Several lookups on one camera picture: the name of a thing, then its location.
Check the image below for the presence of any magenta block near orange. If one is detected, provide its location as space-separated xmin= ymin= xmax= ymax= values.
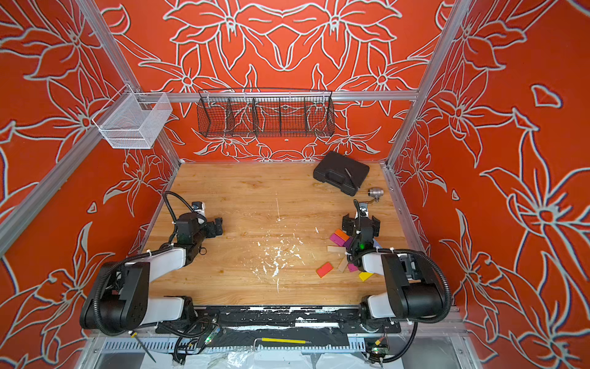
xmin=330 ymin=234 xmax=346 ymax=247

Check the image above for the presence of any yellow pencil on rail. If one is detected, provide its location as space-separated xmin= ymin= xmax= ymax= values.
xmin=260 ymin=338 xmax=309 ymax=345

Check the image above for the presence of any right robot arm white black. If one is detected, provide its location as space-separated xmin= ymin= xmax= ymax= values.
xmin=342 ymin=200 xmax=452 ymax=324

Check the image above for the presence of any small silver metal fitting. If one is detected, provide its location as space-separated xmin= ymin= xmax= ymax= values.
xmin=367 ymin=187 xmax=384 ymax=203

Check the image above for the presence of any red building block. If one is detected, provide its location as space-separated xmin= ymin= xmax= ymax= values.
xmin=316 ymin=262 xmax=333 ymax=278

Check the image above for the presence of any natural wood block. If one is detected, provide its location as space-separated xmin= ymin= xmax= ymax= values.
xmin=327 ymin=246 xmax=347 ymax=253

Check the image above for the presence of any yellow block front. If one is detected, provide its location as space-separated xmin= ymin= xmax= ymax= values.
xmin=359 ymin=272 xmax=373 ymax=282

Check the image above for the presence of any black plastic tool case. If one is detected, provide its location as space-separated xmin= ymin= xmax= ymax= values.
xmin=313 ymin=152 xmax=370 ymax=196

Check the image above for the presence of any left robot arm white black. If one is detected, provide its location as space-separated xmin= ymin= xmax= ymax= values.
xmin=79 ymin=191 xmax=224 ymax=338

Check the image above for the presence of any black wire wall basket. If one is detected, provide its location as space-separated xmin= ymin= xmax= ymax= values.
xmin=196 ymin=89 xmax=336 ymax=138

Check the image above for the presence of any white mesh wall basket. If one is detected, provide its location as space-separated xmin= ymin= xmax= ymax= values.
xmin=92 ymin=93 xmax=173 ymax=149

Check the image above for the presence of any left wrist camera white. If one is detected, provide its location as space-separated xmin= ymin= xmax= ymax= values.
xmin=191 ymin=201 xmax=205 ymax=215

